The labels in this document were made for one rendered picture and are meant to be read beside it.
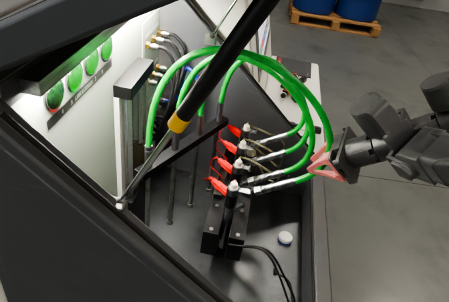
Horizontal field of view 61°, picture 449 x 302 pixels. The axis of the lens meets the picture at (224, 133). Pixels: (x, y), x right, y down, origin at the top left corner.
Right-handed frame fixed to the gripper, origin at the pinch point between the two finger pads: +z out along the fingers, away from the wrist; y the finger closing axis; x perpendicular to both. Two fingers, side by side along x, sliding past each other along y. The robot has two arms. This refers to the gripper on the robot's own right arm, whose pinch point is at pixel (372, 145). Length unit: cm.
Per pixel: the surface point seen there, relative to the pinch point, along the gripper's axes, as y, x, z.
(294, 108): 2, -44, 33
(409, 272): -123, -85, 45
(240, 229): -0.7, 19.4, 30.8
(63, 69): 48, 45, 16
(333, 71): -63, -318, 107
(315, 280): -16.8, 21.7, 19.0
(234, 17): 41.0, -13.4, 19.7
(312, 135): 10.6, 7.7, 7.9
